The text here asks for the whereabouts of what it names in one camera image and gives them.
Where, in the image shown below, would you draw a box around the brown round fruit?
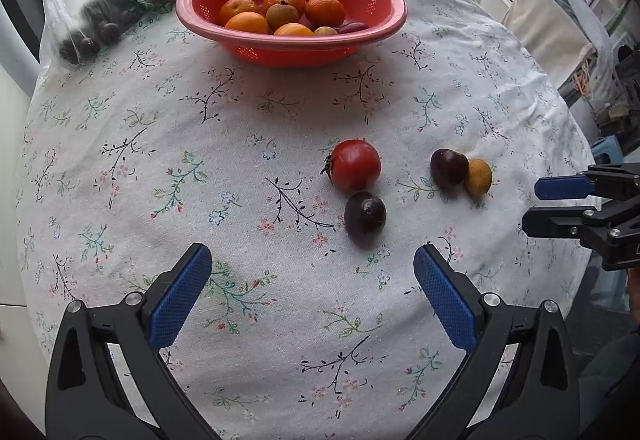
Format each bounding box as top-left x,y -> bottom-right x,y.
265,3 -> 301,31

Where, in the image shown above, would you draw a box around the large orange mandarin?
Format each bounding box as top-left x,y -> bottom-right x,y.
225,12 -> 271,35

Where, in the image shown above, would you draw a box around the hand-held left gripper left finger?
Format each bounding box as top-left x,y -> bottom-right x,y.
45,242 -> 221,440

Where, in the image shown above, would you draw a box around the dark purple plum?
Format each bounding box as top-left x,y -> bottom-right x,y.
430,148 -> 470,188
344,191 -> 387,239

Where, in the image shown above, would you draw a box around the floral white tablecloth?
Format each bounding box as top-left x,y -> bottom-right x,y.
12,0 -> 598,440

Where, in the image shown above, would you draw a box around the red tomato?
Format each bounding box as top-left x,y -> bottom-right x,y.
321,139 -> 382,192

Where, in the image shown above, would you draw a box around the red plastic colander bowl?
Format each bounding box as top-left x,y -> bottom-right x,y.
175,0 -> 407,68

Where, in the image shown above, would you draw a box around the white fabric bag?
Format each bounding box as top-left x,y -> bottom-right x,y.
501,0 -> 621,106

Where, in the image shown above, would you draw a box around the blue plastic stool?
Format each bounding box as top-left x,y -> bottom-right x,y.
591,137 -> 623,166

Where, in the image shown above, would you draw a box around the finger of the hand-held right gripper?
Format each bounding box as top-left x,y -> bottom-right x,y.
534,163 -> 640,202
521,205 -> 640,251

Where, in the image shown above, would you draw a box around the person's grey trousers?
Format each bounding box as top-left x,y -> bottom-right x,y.
575,320 -> 640,440

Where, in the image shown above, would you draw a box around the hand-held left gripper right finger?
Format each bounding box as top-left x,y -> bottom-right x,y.
407,242 -> 581,440

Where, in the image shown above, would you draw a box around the pile of dark chestnuts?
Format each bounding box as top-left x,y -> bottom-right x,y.
57,0 -> 198,66

